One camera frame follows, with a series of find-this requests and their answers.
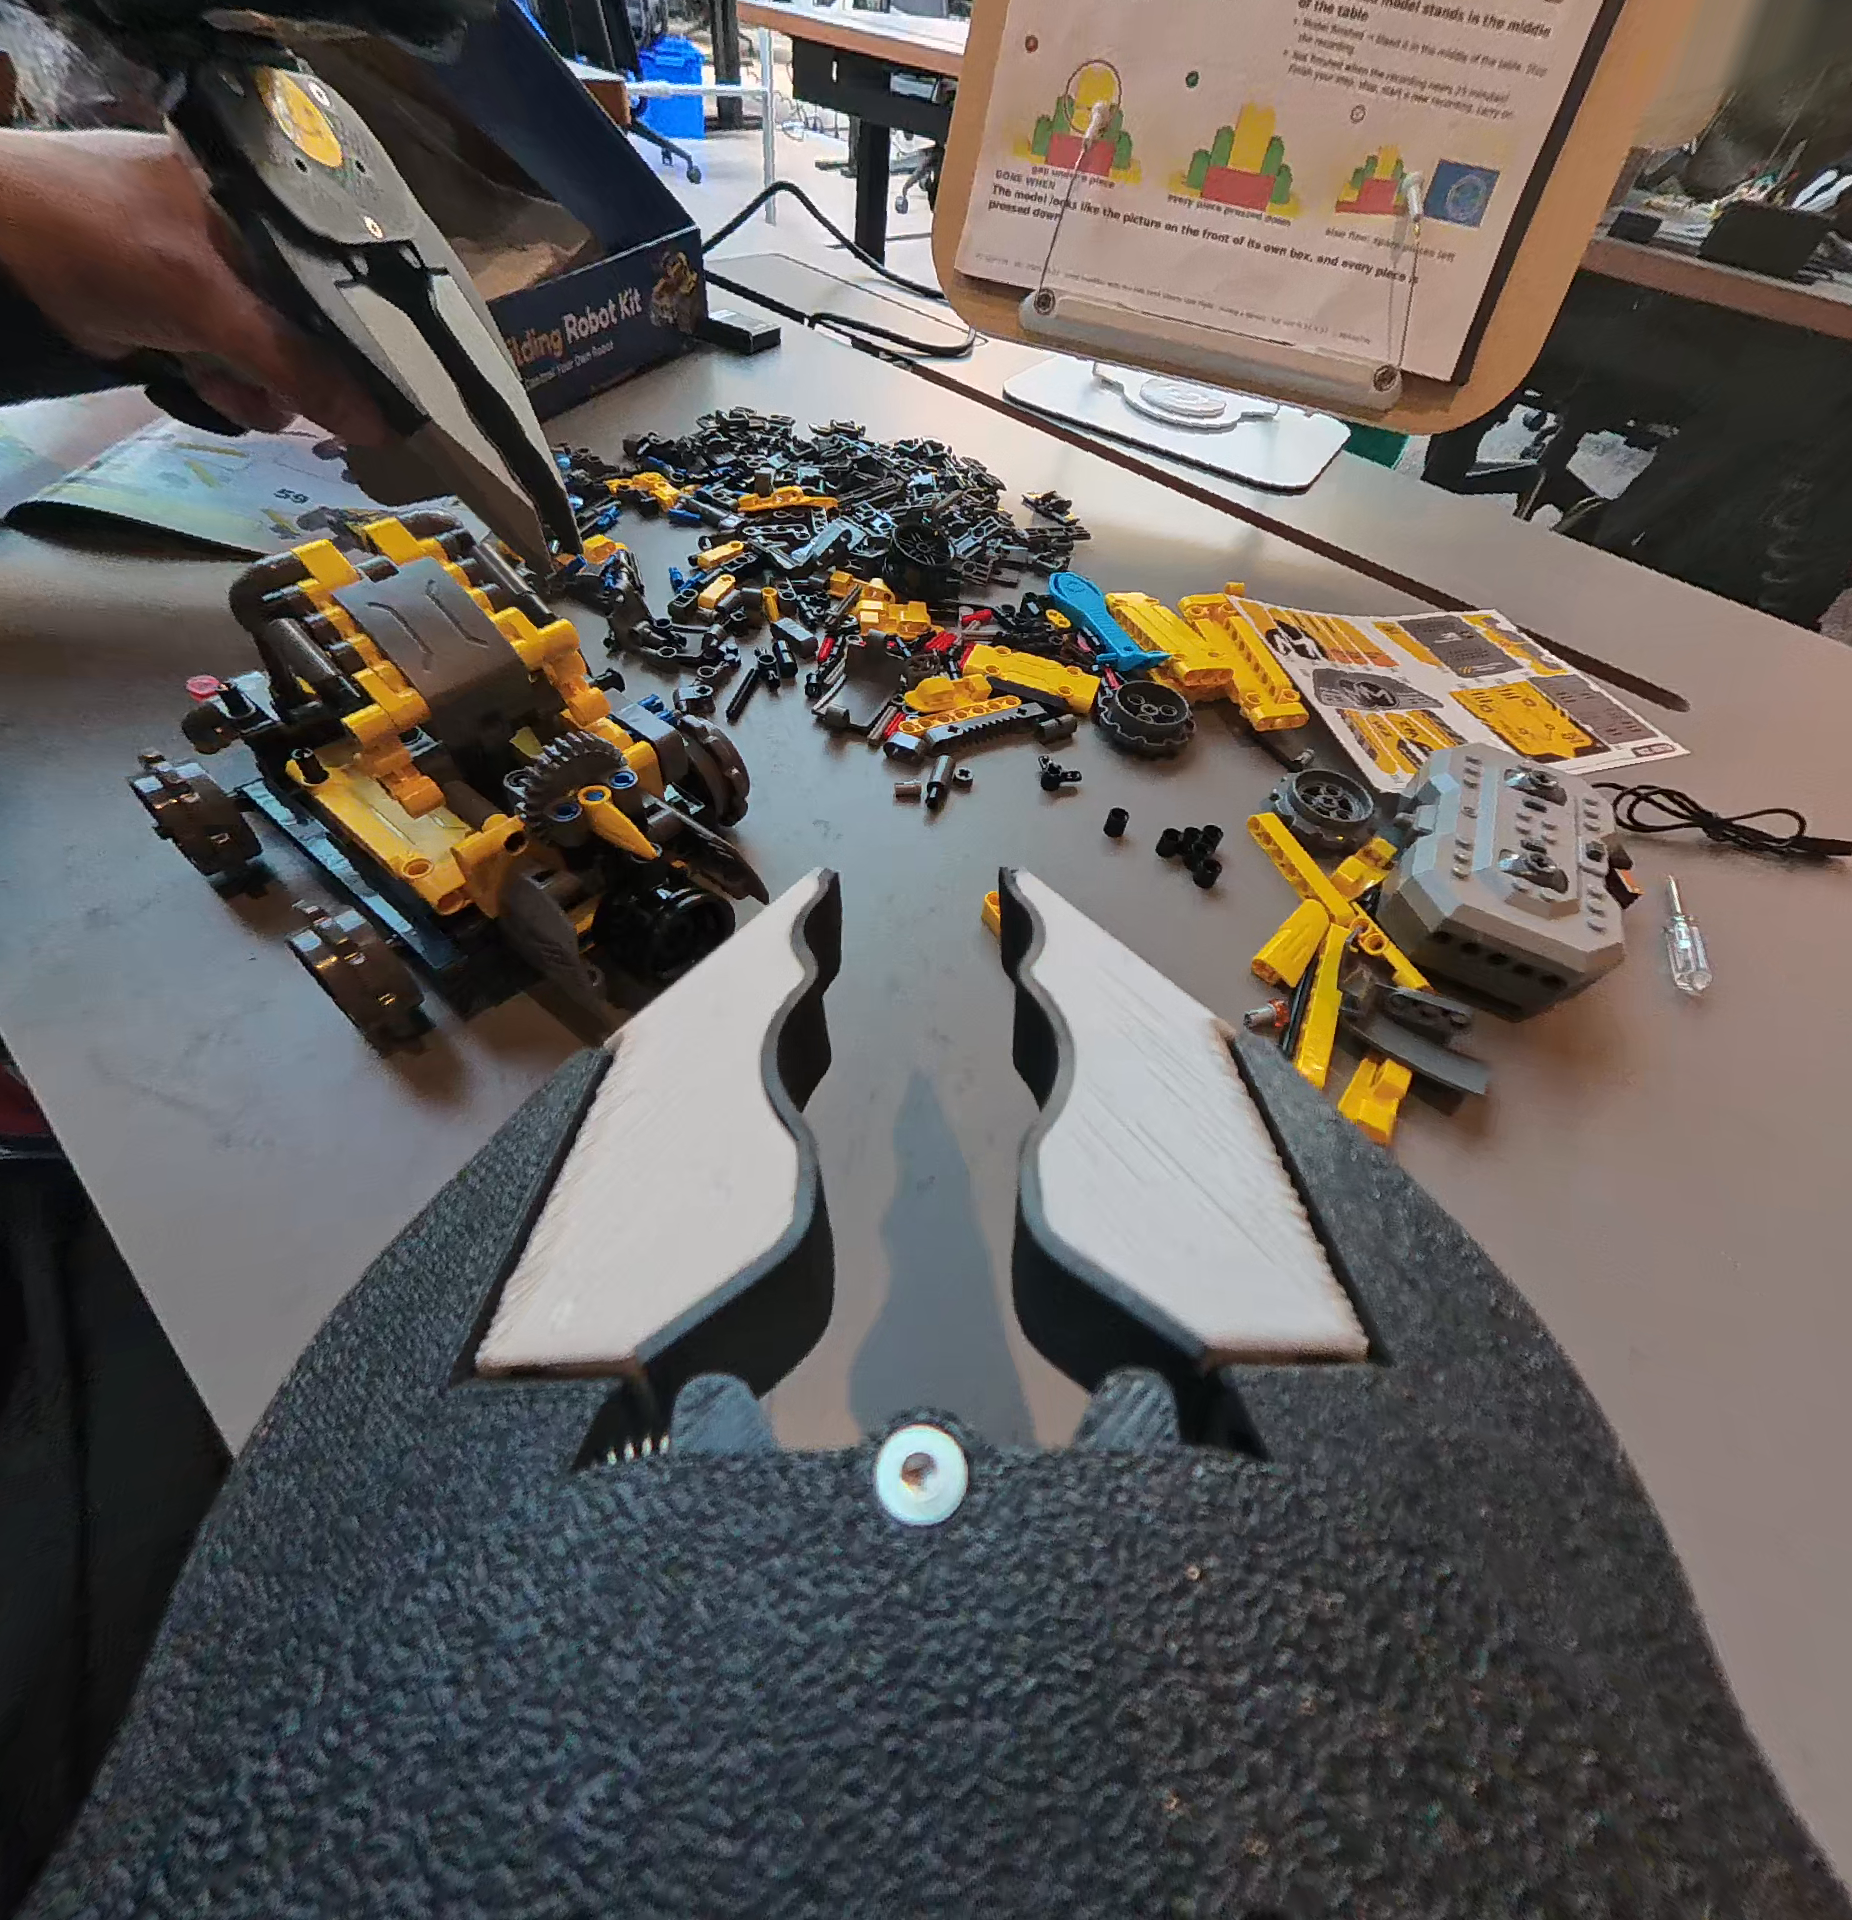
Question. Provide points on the grey pin connector piece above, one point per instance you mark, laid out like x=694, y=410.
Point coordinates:
x=932, y=779

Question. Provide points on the yellow toy vehicle model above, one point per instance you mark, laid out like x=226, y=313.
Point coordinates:
x=448, y=707

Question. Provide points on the green flat object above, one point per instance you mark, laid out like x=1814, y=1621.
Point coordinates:
x=1369, y=444

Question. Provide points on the person's left hand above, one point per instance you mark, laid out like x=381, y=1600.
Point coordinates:
x=102, y=250

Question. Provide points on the far work table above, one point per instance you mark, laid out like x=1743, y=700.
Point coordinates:
x=1740, y=289

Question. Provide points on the yellow sticker sheet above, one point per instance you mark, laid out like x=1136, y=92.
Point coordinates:
x=1462, y=687

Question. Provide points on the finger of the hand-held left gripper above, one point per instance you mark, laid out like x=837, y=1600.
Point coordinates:
x=364, y=327
x=484, y=381

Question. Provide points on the black wheel rim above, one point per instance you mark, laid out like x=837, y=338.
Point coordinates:
x=928, y=556

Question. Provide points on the yellow rectangular panel piece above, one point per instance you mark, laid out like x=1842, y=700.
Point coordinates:
x=1035, y=679

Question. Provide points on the instruction booklet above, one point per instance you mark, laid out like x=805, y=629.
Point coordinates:
x=117, y=469

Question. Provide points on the yellow beam assembly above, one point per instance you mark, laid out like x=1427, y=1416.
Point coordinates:
x=1302, y=929

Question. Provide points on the small black box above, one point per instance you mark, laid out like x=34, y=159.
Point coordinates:
x=739, y=327

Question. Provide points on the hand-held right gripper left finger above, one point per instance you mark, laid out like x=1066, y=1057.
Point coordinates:
x=673, y=1203

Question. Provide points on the yellow stacked beam frame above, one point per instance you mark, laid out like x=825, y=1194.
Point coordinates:
x=1212, y=652

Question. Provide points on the grey desk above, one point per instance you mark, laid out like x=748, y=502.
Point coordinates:
x=1614, y=1203

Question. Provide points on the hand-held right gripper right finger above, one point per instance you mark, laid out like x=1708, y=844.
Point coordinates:
x=1180, y=1203

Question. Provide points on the black connector cluster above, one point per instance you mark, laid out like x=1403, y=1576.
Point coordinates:
x=1191, y=844

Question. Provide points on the grey curved panel piece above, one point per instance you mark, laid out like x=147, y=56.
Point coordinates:
x=852, y=707

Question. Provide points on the dark blue kit box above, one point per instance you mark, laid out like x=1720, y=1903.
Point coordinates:
x=598, y=320

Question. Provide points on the grey gear rack beam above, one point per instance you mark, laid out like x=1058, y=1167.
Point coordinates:
x=985, y=729

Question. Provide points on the blue brick separator tool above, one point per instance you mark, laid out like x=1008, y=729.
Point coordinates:
x=1100, y=615

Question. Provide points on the wooden instruction board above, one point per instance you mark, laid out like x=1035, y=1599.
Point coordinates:
x=1557, y=221

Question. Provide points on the grey battery box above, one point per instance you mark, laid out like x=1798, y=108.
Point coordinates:
x=1496, y=876

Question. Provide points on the blue crate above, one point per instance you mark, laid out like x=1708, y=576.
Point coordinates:
x=673, y=80

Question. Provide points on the pile of mixed coloured pieces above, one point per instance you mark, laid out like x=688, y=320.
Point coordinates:
x=805, y=641

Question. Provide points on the dark grey sprocket wheel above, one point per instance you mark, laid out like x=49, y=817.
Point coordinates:
x=1147, y=711
x=1323, y=803

